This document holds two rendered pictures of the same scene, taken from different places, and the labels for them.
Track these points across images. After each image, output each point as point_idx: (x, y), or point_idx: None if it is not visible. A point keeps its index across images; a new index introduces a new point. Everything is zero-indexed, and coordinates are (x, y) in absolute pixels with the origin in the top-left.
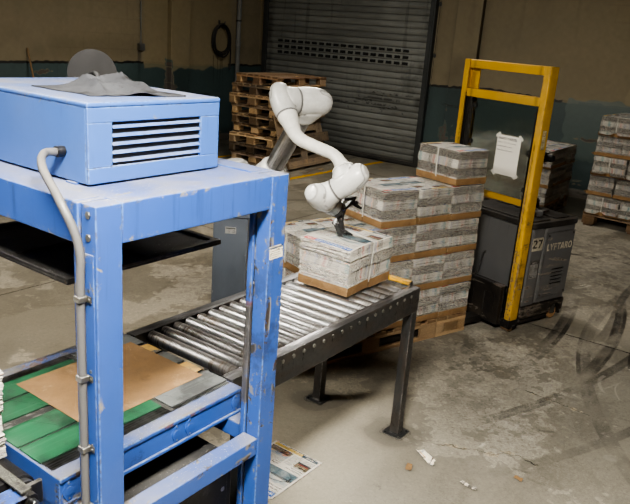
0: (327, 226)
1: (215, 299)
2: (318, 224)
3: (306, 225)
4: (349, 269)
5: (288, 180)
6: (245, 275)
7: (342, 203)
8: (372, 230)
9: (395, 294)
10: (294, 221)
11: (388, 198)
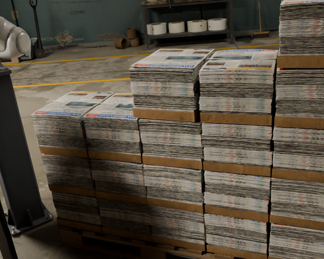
0: (101, 103)
1: None
2: (102, 99)
3: (89, 98)
4: None
5: (10, 43)
6: None
7: None
8: (123, 117)
9: None
10: (95, 92)
11: (137, 76)
